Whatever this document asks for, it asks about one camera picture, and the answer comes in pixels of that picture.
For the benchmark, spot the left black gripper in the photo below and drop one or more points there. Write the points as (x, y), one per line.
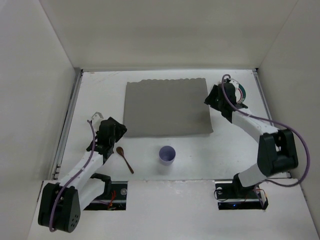
(118, 127)

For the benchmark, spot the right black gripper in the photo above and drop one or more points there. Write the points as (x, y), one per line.
(213, 96)

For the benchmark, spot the white plate with green rim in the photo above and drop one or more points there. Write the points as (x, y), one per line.
(241, 94)

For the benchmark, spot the grey cloth napkin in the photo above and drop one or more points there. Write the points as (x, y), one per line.
(166, 108)

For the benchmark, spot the purple plastic cup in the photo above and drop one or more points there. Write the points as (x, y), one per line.
(167, 155)

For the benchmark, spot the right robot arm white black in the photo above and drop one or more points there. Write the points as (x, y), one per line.
(276, 148)

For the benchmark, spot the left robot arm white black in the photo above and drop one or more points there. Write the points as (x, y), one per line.
(62, 203)

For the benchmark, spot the brown wooden spoon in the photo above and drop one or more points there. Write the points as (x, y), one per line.
(120, 151)

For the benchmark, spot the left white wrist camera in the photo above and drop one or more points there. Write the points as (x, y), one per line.
(97, 118)

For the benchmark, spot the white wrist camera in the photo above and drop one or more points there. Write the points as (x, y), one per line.
(232, 81)
(97, 118)

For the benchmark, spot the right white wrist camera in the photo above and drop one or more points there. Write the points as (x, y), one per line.
(232, 81)

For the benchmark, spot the left aluminium table rail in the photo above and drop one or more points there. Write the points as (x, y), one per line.
(59, 153)

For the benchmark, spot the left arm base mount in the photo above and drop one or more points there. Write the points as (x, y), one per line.
(115, 200)

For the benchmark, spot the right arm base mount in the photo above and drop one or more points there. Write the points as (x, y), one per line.
(228, 198)

